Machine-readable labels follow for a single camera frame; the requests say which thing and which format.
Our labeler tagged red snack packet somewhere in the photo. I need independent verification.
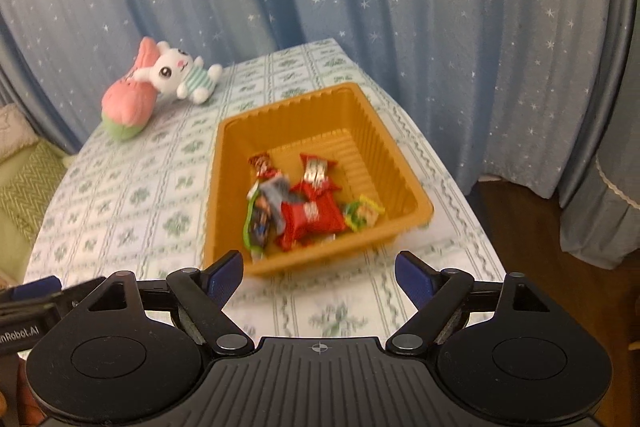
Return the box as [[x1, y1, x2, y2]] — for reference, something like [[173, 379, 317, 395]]
[[276, 193, 347, 251]]

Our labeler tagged blue star curtain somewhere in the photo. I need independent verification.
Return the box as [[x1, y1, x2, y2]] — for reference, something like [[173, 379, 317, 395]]
[[1, 0, 637, 199]]

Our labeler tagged green patterned tablecloth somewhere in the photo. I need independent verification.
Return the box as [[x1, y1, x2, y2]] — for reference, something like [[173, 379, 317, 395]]
[[26, 39, 504, 339]]

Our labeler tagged small red candy packet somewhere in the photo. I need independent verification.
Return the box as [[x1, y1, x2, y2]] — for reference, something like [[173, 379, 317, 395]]
[[290, 153, 342, 200]]

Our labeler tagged white rabbit plush toy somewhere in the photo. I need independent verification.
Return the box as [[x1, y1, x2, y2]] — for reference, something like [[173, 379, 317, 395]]
[[134, 41, 224, 105]]

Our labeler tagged beige embroidered pillow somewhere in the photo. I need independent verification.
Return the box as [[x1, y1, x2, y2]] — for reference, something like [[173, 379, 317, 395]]
[[0, 104, 39, 161]]

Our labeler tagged green zigzag cushion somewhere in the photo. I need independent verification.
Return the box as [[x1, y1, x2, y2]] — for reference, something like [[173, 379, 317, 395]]
[[1, 141, 66, 243]]

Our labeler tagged yellow candy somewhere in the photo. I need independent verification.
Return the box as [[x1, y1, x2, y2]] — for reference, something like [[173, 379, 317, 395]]
[[343, 195, 385, 232]]

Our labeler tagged orange plastic tray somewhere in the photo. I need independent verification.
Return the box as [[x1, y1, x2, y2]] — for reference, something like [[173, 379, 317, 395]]
[[204, 82, 434, 275]]

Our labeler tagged pink green plush toy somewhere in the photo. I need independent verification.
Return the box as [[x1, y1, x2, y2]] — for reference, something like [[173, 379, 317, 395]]
[[101, 37, 160, 142]]

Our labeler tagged grey covered furniture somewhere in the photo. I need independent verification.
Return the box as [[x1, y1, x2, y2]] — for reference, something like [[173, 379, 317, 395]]
[[560, 22, 639, 269]]

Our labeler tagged silver green snack packet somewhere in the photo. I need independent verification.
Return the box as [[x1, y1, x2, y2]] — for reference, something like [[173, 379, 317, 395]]
[[243, 173, 290, 262]]

